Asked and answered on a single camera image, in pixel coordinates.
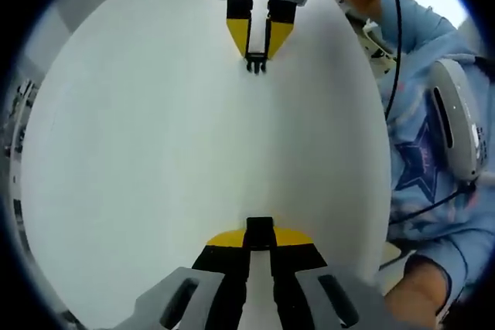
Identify grey worn device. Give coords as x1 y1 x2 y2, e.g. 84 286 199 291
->
424 58 489 187

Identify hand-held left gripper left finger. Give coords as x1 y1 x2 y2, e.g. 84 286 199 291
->
115 227 252 330

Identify person in blue shirt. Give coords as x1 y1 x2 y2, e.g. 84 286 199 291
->
377 0 495 308

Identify black plastic buckle socket part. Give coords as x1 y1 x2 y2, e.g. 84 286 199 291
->
242 216 277 250

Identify thin black device cable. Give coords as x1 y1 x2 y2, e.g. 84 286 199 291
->
387 182 479 227

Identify black plastic buckle pronged part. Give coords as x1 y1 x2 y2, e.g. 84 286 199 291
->
245 51 268 75

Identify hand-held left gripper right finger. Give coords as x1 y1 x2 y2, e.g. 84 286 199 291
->
269 226 364 330

